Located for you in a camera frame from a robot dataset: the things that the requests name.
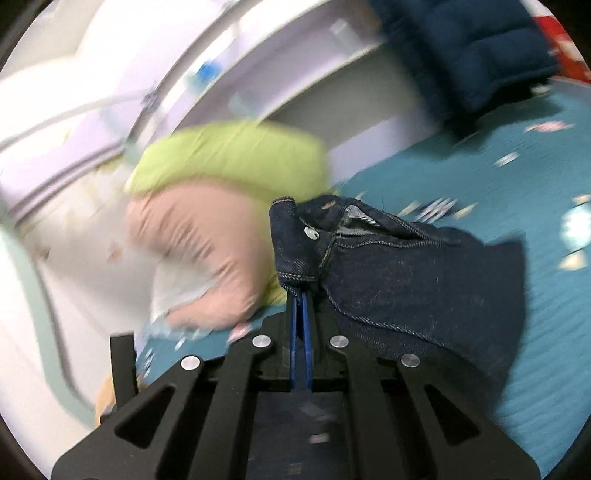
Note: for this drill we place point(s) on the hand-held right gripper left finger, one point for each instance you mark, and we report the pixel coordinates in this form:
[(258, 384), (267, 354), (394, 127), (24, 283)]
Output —
[(292, 341)]

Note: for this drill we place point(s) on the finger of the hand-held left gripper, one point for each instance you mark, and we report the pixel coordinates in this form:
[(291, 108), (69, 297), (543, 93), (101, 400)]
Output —
[(123, 369)]

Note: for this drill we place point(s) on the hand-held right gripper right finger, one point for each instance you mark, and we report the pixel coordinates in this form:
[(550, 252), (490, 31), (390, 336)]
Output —
[(308, 341)]

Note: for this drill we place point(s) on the dark blue denim jeans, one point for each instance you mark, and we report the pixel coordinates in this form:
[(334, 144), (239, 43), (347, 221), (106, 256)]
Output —
[(392, 286)]

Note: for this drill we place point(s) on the khaki folded pants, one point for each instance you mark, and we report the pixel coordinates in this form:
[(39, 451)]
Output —
[(105, 401)]

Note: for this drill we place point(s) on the pink quilt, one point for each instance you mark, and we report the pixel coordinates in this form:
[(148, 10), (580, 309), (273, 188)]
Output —
[(198, 230)]

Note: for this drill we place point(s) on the green quilt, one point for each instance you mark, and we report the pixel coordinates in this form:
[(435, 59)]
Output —
[(231, 157)]

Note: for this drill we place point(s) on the blue quilted bed mat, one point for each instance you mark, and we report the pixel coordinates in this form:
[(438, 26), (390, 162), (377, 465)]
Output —
[(508, 184)]

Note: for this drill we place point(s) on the purple shelf unit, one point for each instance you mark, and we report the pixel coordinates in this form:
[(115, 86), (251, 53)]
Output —
[(286, 60)]

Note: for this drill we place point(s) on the small blue box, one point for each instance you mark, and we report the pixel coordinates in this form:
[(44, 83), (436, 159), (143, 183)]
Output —
[(206, 70)]

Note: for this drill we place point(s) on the navy and yellow puffer jacket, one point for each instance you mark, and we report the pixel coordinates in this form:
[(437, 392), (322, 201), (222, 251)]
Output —
[(461, 46)]

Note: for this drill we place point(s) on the red cartoon bag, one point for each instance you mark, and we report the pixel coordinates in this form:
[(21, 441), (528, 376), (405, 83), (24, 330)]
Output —
[(570, 50)]

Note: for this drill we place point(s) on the teal bed frame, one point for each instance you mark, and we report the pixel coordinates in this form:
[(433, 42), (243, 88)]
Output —
[(46, 318)]

